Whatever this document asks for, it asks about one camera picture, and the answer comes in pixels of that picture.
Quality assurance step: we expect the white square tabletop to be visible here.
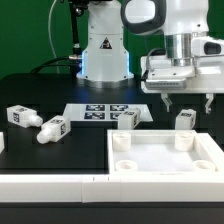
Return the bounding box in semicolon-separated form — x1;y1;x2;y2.
107;130;224;174

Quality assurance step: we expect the white marker base sheet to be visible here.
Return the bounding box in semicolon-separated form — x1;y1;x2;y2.
63;104;153;122

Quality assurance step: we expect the black camera pole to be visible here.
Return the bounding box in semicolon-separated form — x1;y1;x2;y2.
68;0;89;78

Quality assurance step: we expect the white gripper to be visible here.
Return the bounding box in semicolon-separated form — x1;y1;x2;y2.
141;36;224;114

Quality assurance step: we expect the white front fence bar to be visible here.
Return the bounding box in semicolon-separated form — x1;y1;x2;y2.
0;174;224;203

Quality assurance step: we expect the black cable bundle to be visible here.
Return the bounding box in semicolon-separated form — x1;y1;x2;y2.
30;55;83;75

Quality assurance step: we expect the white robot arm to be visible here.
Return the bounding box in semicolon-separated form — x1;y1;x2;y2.
77;0;224;108

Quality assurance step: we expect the white left fence piece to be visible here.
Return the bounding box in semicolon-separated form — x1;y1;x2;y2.
0;132;5;154

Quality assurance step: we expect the white cable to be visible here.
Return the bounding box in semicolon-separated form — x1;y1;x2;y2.
47;0;61;75

